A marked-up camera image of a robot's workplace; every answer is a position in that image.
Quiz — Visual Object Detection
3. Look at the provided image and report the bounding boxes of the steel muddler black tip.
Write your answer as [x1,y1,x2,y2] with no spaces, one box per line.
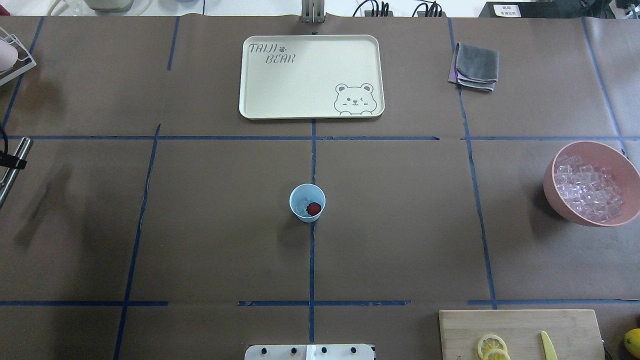
[0,137,34,208]

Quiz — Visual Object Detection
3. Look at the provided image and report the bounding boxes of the clear ice cube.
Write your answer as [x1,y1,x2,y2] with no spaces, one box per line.
[294,197,312,217]

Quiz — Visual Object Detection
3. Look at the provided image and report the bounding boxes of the red strawberry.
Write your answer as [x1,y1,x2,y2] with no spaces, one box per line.
[306,202,322,217]

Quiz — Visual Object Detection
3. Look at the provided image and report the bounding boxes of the white cup rack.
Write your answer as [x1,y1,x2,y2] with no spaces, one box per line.
[0,27,37,86]

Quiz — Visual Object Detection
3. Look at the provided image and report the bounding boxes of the pink cup on rack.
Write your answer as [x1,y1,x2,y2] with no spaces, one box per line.
[0,39,18,73]

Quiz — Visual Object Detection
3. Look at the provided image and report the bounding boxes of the light blue plastic cup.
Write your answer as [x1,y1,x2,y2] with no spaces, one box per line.
[289,183,326,223]

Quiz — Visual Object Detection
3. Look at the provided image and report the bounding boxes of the clear ice cubes pile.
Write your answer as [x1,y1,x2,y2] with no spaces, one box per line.
[553,154,624,224]

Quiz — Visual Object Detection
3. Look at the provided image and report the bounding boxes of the cream bear tray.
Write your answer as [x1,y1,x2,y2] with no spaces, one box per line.
[238,34,386,120]

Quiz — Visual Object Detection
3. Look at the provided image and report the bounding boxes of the grey purple folded cloth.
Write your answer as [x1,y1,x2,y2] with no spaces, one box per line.
[447,42,499,92]

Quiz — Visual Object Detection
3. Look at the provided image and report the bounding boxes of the yellow lemon slices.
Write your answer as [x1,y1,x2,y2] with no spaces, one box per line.
[477,333,511,360]

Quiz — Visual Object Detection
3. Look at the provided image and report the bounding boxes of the yellow plastic knife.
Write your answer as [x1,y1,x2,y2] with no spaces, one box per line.
[540,330,558,360]

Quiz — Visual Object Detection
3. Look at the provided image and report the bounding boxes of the pink bowl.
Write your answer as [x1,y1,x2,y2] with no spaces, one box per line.
[543,141,640,228]

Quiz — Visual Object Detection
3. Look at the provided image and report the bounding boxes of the wooden cutting board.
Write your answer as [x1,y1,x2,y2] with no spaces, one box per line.
[438,309,605,360]

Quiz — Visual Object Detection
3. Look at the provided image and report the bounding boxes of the aluminium frame post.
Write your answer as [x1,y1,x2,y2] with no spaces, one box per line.
[301,0,326,24]

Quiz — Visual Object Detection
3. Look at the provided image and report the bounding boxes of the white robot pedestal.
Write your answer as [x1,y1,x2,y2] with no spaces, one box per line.
[244,343,377,360]

